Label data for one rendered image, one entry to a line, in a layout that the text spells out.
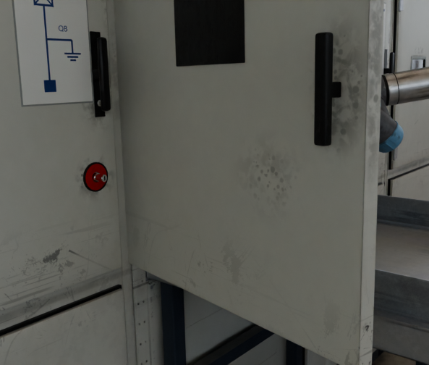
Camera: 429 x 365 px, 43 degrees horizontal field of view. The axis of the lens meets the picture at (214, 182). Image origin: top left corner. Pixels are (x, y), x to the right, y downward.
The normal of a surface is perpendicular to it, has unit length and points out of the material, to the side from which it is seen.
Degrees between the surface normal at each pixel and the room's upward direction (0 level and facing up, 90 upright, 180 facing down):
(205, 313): 90
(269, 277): 90
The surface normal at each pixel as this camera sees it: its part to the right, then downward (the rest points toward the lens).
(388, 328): -0.64, 0.16
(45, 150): 0.77, 0.11
